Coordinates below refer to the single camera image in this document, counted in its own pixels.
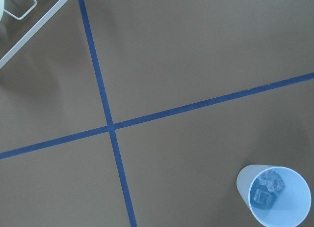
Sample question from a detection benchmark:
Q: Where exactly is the light blue plastic cup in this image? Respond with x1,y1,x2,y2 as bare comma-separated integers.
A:
236,165,312,227

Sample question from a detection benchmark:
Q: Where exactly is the clear ice cube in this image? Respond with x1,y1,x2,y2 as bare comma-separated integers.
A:
258,170,286,193
250,184,277,210

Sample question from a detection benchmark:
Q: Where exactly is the white wire cup rack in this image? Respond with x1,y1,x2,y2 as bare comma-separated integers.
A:
0,0,68,67

